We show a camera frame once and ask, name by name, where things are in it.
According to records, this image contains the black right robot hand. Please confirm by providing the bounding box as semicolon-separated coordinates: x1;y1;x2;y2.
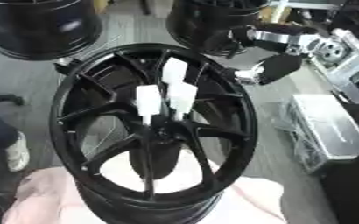
227;22;322;87

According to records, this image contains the black round wheel rim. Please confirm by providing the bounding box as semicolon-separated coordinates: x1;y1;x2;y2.
0;0;105;61
164;0;271;57

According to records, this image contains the white pin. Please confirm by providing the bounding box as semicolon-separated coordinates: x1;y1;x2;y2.
165;82;200;123
135;84;165;127
161;57;191;86

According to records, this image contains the black spoked wheel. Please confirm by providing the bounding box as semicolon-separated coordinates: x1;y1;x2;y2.
47;43;259;224

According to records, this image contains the person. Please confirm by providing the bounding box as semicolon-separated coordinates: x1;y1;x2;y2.
0;110;32;173

